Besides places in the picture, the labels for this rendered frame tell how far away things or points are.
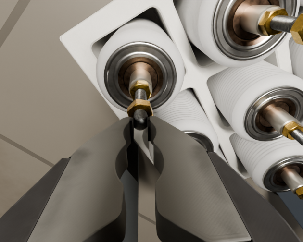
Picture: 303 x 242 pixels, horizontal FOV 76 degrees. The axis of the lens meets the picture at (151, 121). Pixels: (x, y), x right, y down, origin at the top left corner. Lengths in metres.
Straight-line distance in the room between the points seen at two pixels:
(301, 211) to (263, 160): 0.43
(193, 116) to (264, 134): 0.09
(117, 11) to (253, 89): 0.18
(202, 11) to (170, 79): 0.07
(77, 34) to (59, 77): 0.24
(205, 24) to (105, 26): 0.12
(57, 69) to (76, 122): 0.14
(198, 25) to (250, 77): 0.10
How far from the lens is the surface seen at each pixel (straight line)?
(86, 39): 0.28
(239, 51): 0.22
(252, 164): 0.35
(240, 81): 0.27
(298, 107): 0.29
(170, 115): 0.26
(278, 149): 0.33
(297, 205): 0.75
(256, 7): 0.21
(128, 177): 0.41
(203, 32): 0.21
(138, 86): 0.17
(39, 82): 0.53
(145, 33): 0.20
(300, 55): 0.34
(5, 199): 0.87
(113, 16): 0.27
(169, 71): 0.21
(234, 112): 0.26
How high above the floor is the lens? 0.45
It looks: 58 degrees down
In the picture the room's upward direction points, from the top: 175 degrees clockwise
